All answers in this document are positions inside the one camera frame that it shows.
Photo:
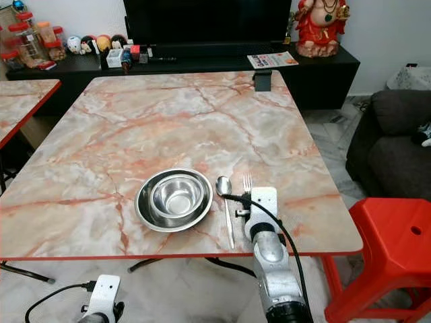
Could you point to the steel fork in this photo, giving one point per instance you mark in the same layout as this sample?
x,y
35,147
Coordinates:
x,y
248,183

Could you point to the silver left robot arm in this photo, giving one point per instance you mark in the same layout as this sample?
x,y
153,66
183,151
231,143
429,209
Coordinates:
x,y
119,313

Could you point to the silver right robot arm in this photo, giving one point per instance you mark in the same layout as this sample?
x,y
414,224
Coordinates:
x,y
273,269

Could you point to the steel spoon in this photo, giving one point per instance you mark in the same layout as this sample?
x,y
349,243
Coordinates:
x,y
223,186

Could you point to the steel bowl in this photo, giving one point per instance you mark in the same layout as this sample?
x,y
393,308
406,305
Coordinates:
x,y
178,198

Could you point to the round steel plate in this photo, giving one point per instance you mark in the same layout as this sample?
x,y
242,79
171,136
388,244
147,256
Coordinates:
x,y
146,212

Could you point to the small black box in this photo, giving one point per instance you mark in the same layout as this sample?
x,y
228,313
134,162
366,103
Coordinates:
x,y
262,81

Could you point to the red plastic stool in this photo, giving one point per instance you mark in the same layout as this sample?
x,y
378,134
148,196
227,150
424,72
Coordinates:
x,y
390,229

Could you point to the black TV console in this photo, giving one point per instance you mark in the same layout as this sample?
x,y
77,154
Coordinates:
x,y
323,84

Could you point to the marble folding table red edge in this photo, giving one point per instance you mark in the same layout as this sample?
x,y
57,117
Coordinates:
x,y
108,134
20,101

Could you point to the printed leaflet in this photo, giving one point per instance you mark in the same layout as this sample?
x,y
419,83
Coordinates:
x,y
273,60

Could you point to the dark grey sofa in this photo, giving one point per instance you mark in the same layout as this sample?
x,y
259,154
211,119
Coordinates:
x,y
390,155

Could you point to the black remote control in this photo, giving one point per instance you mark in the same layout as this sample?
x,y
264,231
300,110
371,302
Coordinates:
x,y
161,59

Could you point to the black television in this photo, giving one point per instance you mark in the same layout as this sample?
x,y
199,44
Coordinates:
x,y
209,23

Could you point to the red laughing Buddha statue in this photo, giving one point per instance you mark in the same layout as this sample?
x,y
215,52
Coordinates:
x,y
320,30

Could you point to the black and white object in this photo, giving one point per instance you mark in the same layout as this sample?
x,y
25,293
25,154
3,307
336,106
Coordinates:
x,y
425,132

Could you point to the small white box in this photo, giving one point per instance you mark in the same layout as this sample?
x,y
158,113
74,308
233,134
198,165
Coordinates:
x,y
114,58

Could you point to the black-haired round figurine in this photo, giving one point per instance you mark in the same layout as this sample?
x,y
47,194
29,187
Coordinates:
x,y
118,42

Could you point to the white mesh basket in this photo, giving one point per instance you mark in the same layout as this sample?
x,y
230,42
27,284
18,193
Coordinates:
x,y
411,79

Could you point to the yellow round figurine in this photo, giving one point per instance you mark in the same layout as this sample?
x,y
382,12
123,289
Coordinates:
x,y
103,43

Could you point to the black round figurine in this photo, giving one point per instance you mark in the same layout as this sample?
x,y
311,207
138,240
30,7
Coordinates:
x,y
87,44

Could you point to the short red-lidded plastic jar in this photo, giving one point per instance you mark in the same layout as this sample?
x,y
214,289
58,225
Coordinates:
x,y
11,60

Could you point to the white round figurine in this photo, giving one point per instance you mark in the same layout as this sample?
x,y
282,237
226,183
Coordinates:
x,y
74,45

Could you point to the large red-lidded plastic jar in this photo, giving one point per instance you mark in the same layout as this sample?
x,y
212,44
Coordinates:
x,y
30,42

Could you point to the blue ball ornament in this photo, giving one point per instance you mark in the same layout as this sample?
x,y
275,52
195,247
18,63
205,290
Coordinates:
x,y
19,5

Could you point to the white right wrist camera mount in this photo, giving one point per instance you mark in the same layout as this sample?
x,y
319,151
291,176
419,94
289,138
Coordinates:
x,y
264,202

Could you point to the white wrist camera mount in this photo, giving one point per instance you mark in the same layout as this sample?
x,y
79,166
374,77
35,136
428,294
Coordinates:
x,y
106,291
264,202

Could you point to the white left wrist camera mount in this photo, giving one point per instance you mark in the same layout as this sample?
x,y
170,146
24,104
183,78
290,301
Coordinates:
x,y
106,291

